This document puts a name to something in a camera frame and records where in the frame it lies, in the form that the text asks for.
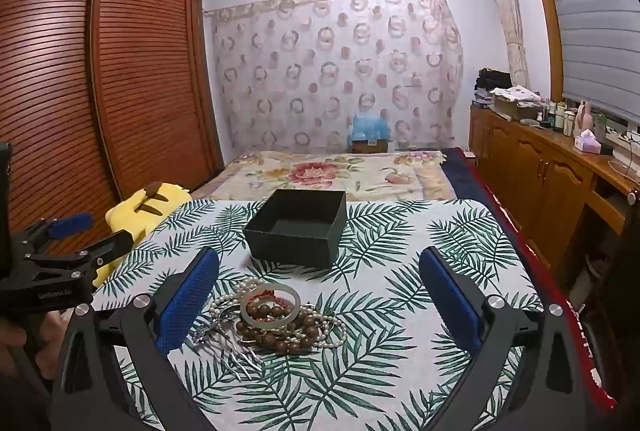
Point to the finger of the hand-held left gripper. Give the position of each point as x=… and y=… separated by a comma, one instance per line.
x=72, y=224
x=112, y=245

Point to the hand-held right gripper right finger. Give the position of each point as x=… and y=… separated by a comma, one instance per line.
x=450, y=306

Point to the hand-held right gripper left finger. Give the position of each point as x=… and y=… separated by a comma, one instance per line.
x=190, y=298

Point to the pale jade bangle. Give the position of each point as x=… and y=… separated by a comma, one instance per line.
x=272, y=321

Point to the black jewelry box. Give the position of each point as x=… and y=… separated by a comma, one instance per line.
x=300, y=246

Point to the person's left hand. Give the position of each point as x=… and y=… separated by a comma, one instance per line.
x=54, y=341

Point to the yellow plush toy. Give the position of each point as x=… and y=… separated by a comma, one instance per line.
x=135, y=211

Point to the leaf-print tablecloth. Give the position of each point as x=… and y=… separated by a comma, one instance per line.
x=350, y=371

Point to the navy blanket with red border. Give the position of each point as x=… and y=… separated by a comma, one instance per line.
x=465, y=176

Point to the long wooden cabinet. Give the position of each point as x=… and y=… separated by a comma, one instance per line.
x=540, y=176

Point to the brown slatted wooden wardrobe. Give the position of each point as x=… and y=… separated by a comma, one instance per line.
x=125, y=61

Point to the small cardboard box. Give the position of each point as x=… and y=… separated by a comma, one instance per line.
x=370, y=146

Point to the blue plastic bag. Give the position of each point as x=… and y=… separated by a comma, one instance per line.
x=367, y=128

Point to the pink tissue pack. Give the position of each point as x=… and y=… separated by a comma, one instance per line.
x=586, y=142

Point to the row of bottles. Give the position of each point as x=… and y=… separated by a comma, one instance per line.
x=560, y=116

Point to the stack of dark clothes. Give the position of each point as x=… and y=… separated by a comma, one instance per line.
x=492, y=81

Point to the pink figurine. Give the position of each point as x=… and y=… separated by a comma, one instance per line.
x=582, y=116

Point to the circle-patterned curtain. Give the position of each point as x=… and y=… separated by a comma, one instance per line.
x=300, y=61

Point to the patterned wrapped pipe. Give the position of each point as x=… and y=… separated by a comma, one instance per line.
x=515, y=41

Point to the grey window blind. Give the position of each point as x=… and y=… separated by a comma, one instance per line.
x=590, y=11

